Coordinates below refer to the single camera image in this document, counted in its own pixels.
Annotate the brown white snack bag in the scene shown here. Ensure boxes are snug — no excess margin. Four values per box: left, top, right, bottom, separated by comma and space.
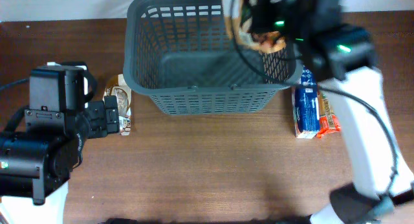
103, 74, 132, 136

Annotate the orange white food pouch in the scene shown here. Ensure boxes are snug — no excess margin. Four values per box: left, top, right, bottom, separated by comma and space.
221, 0, 286, 54

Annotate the blue box package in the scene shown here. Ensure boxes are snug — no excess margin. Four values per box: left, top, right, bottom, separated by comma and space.
291, 65, 321, 139

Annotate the grey plastic basket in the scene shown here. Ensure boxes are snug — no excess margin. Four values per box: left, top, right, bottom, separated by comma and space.
123, 0, 303, 115

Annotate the orange spaghetti packet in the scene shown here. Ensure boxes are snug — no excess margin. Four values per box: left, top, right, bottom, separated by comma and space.
316, 91, 341, 139

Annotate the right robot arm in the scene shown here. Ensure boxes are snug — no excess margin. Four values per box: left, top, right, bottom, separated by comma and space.
251, 0, 413, 223

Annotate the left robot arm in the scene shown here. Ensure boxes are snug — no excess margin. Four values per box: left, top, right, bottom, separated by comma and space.
1, 64, 120, 223

